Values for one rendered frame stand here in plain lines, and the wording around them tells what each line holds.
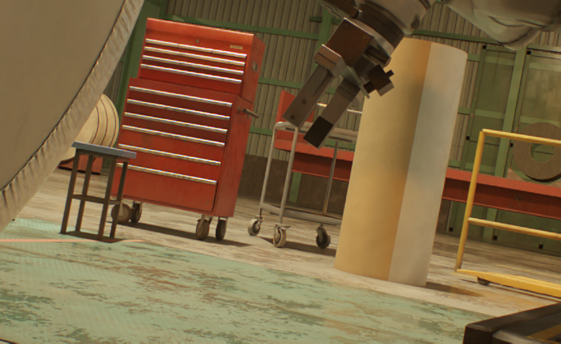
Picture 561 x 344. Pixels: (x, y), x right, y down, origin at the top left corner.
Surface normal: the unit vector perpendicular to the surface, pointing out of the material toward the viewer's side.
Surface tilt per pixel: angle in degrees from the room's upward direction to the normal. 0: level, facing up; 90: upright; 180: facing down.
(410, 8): 102
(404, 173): 90
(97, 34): 90
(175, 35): 90
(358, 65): 114
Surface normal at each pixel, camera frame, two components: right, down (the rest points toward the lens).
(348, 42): -0.23, -0.18
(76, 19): 0.93, 0.17
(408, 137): -0.03, -0.03
